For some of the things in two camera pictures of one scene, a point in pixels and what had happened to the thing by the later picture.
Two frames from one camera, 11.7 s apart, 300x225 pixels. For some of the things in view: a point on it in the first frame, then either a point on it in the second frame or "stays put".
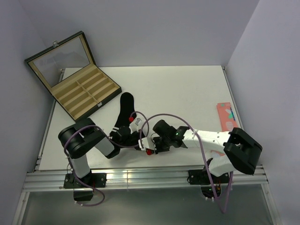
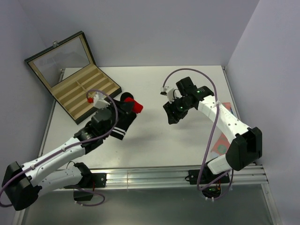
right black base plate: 201,177 stays put
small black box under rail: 83,195 stays put
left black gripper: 138,136 to 125,107
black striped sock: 127,111 stays put
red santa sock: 149,152 to 137,108
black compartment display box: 69,71 stays put
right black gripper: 158,149 to 169,108
